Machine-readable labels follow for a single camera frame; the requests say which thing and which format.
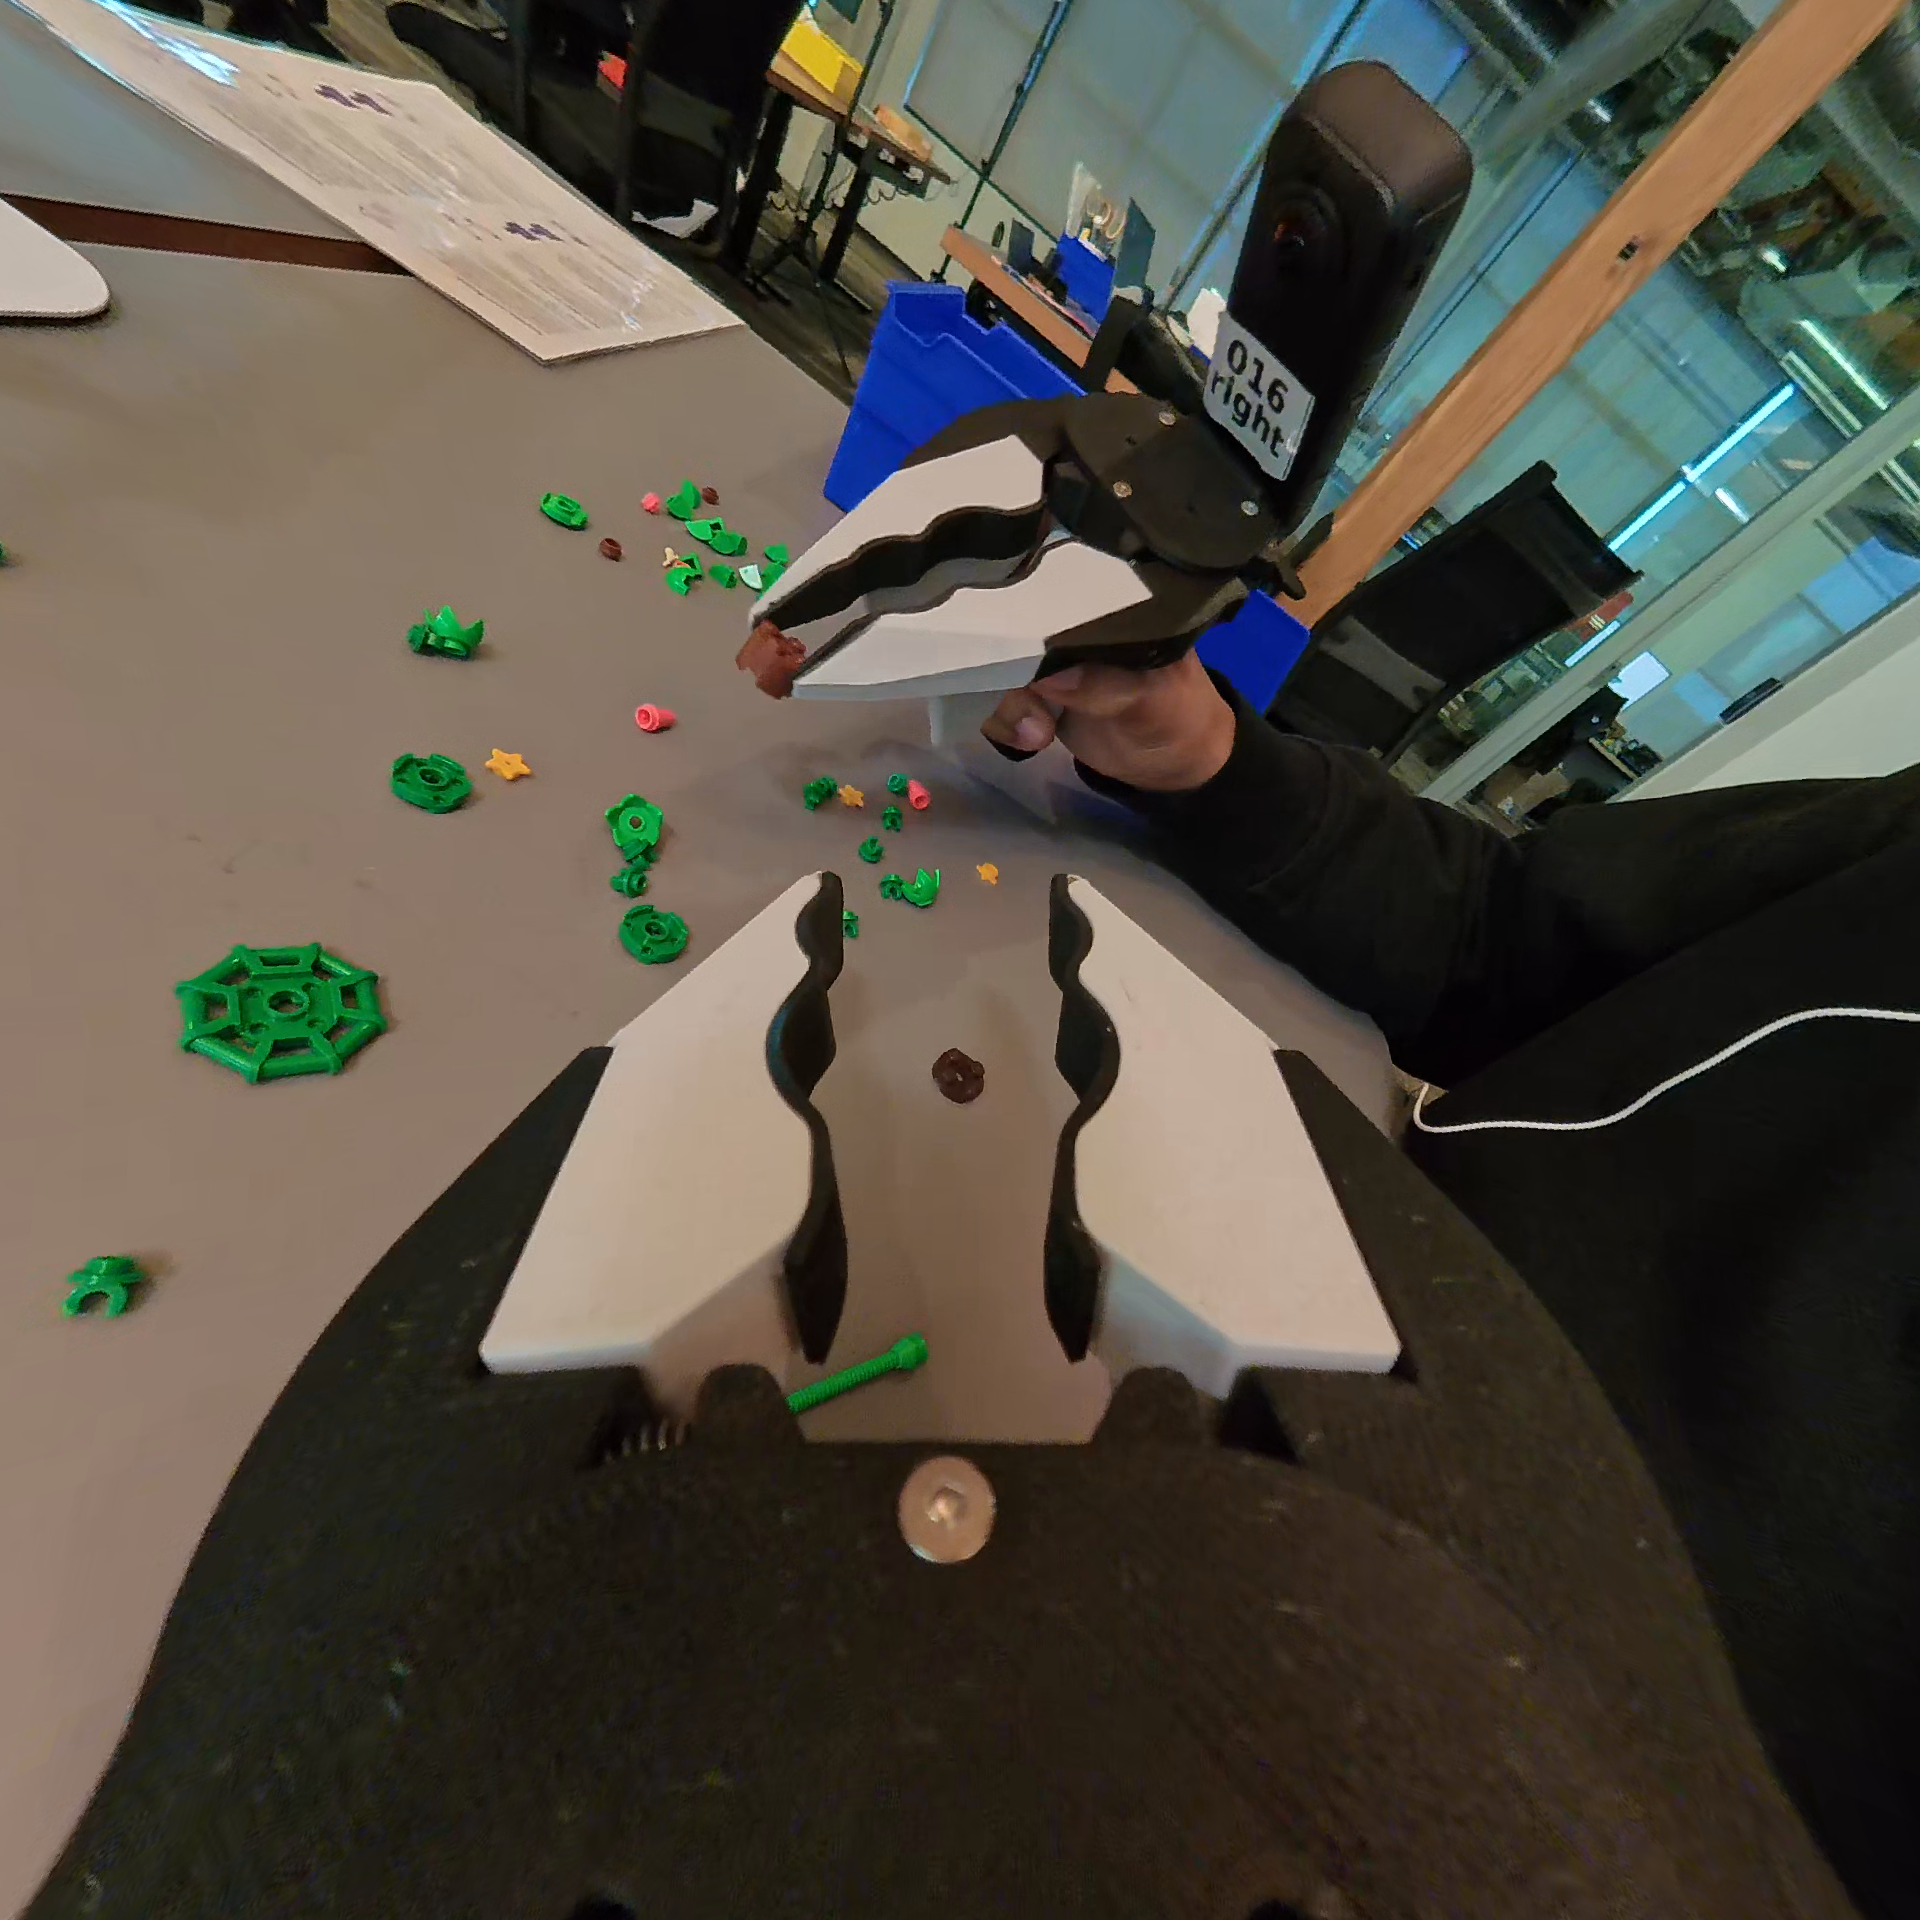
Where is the printed paper sheet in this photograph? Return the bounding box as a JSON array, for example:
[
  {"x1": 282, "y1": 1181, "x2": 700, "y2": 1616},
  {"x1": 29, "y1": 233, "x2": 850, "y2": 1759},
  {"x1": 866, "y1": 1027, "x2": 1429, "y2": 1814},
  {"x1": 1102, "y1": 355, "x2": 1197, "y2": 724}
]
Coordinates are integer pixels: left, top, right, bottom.
[{"x1": 23, "y1": 0, "x2": 744, "y2": 368}]

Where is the black office chair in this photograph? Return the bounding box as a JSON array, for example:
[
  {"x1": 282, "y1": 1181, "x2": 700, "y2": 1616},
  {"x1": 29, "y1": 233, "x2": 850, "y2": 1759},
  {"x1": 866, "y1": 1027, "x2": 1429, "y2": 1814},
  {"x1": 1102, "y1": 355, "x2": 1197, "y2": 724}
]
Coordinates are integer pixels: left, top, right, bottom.
[
  {"x1": 614, "y1": 0, "x2": 806, "y2": 252},
  {"x1": 1276, "y1": 459, "x2": 1646, "y2": 769}
]

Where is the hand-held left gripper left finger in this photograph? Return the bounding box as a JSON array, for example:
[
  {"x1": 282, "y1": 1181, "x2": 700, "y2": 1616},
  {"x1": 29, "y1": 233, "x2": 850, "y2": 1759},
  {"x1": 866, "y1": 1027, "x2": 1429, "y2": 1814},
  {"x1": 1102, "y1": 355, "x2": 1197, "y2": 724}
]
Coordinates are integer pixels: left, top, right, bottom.
[{"x1": 478, "y1": 870, "x2": 847, "y2": 1420}]

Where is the white cord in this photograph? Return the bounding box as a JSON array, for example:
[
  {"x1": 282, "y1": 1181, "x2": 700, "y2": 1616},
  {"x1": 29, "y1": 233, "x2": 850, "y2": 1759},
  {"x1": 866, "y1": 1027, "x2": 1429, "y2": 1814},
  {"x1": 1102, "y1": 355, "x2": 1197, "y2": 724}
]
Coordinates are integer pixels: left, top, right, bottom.
[{"x1": 1409, "y1": 1005, "x2": 1920, "y2": 1135}]

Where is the green round web plate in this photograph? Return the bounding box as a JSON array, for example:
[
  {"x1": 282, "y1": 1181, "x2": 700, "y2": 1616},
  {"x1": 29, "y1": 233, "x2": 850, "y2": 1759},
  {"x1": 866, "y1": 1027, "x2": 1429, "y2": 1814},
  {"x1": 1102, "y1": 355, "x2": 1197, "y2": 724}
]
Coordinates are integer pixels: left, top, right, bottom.
[{"x1": 170, "y1": 939, "x2": 393, "y2": 1085}]

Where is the wooden post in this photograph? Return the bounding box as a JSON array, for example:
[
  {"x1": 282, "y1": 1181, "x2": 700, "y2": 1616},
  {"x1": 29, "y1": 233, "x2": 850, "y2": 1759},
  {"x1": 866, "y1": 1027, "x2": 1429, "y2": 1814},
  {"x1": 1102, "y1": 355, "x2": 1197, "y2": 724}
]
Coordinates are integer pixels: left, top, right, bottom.
[{"x1": 1295, "y1": 0, "x2": 1903, "y2": 627}]

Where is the person's black jacket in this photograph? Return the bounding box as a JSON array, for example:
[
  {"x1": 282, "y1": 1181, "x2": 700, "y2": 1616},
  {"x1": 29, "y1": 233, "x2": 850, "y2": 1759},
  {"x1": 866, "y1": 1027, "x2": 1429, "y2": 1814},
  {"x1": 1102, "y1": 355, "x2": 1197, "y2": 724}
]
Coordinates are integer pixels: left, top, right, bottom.
[{"x1": 1401, "y1": 838, "x2": 1920, "y2": 1920}]

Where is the pile of green leaf pieces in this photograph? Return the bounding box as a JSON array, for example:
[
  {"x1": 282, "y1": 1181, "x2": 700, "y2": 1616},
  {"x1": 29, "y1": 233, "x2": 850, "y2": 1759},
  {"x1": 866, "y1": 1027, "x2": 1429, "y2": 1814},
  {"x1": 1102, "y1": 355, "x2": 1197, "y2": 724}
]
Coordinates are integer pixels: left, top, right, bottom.
[{"x1": 661, "y1": 480, "x2": 792, "y2": 598}]

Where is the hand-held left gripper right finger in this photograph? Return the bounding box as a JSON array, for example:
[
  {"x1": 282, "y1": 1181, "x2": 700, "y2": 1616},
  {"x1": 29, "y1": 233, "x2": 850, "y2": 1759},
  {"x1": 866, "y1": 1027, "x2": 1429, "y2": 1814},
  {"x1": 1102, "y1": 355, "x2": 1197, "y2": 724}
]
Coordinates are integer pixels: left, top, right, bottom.
[{"x1": 1044, "y1": 872, "x2": 1404, "y2": 1420}]

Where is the blue plastic bin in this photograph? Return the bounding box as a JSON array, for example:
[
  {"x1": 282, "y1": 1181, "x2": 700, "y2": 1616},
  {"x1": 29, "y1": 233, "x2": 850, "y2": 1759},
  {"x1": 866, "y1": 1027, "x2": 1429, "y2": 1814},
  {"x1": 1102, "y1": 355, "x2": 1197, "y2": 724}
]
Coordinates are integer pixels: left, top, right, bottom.
[{"x1": 822, "y1": 278, "x2": 1312, "y2": 715}]

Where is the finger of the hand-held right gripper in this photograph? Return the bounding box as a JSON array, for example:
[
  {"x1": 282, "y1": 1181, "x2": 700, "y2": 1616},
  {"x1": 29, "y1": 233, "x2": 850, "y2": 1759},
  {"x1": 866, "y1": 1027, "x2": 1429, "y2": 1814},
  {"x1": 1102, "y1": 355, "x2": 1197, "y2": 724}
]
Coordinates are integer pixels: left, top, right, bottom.
[
  {"x1": 789, "y1": 534, "x2": 1156, "y2": 703},
  {"x1": 748, "y1": 444, "x2": 1055, "y2": 635}
]

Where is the person's right hand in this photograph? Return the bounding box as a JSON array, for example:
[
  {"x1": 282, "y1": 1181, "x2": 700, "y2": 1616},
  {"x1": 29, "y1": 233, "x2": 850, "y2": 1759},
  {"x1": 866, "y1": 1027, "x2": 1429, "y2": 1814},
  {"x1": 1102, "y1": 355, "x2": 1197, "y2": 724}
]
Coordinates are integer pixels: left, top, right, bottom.
[{"x1": 980, "y1": 652, "x2": 1241, "y2": 795}]

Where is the green toy rod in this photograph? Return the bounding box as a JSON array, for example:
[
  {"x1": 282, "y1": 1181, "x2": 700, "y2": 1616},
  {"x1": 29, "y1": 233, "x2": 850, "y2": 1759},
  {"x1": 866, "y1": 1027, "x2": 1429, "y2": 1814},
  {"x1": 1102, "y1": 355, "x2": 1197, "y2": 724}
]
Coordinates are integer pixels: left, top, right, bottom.
[{"x1": 785, "y1": 1329, "x2": 929, "y2": 1417}]

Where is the white stand base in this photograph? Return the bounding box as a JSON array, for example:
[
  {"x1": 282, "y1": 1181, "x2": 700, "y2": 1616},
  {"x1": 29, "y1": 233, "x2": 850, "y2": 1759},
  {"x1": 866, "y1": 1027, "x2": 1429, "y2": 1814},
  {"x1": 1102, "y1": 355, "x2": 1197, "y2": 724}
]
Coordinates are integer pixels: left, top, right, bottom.
[{"x1": 0, "y1": 199, "x2": 117, "y2": 326}]

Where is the black tripod stand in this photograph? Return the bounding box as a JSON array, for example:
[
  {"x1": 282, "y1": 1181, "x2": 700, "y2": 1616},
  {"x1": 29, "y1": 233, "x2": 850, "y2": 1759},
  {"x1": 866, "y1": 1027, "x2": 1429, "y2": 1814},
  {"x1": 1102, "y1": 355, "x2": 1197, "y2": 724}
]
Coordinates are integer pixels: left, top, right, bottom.
[{"x1": 976, "y1": 0, "x2": 1077, "y2": 182}]

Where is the person's right forearm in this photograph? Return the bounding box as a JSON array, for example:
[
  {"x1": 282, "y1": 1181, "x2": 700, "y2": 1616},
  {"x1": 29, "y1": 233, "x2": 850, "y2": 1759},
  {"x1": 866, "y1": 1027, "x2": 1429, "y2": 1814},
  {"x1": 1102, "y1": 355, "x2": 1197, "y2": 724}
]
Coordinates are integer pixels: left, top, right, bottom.
[{"x1": 1072, "y1": 680, "x2": 1920, "y2": 1088}]

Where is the wooden office desk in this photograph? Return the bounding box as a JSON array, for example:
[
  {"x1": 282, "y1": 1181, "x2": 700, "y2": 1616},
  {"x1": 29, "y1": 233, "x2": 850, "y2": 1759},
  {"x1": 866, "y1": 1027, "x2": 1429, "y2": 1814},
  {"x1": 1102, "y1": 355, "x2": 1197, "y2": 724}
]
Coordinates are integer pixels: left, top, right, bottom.
[{"x1": 940, "y1": 224, "x2": 1144, "y2": 396}]

